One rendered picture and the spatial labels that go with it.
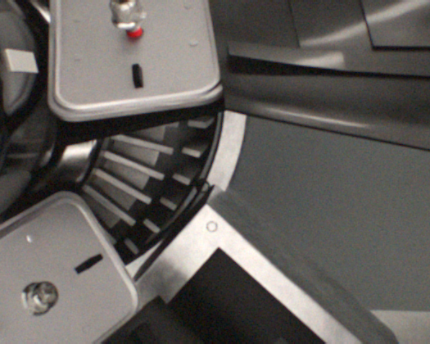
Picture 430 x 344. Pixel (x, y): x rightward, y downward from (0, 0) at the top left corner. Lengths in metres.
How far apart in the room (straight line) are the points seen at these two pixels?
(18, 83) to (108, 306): 0.12
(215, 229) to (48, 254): 0.10
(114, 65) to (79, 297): 0.10
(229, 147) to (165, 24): 0.19
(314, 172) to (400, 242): 0.23
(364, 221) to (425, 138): 1.18
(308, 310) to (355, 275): 1.15
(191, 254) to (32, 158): 0.13
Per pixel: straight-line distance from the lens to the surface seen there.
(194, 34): 0.34
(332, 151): 1.36
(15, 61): 0.31
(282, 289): 0.45
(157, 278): 0.45
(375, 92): 0.31
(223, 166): 0.53
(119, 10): 0.34
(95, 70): 0.33
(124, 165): 0.46
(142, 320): 0.39
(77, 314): 0.38
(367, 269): 1.59
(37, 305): 0.36
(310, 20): 0.33
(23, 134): 0.31
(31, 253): 0.37
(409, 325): 1.73
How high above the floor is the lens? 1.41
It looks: 46 degrees down
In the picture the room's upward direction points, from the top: 3 degrees counter-clockwise
